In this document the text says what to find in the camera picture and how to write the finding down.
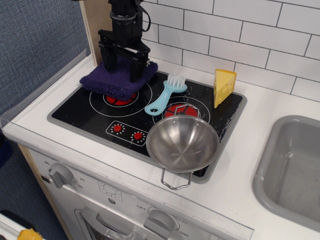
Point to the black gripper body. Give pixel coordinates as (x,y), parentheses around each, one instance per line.
(125,37)

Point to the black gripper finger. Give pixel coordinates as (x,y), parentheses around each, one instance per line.
(109,58)
(137,66)

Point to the purple towel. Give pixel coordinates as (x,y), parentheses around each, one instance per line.
(117,84)

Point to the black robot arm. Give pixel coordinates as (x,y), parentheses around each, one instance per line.
(128,8)

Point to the light wooden side panel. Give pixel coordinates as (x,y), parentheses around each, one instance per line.
(96,16)

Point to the light blue dish brush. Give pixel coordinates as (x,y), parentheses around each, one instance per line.
(175,84)

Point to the black toy stovetop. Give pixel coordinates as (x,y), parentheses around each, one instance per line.
(124,125)

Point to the yellow toy cheese wedge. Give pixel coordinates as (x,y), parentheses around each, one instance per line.
(224,84)

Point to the grey left oven knob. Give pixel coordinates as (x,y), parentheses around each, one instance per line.
(60,175)

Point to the grey oven knob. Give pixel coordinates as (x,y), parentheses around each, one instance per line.
(160,223)
(60,175)

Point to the white toy oven front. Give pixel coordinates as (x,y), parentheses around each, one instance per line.
(93,210)

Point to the grey right oven knob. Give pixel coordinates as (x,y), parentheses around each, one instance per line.
(160,223)

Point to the grey sink basin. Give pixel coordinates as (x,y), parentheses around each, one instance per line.
(287,179)

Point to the yellow black object bottom left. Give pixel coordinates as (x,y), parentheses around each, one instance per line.
(14,227)

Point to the steel bowl with wire handle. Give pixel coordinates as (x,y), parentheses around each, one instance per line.
(182,144)

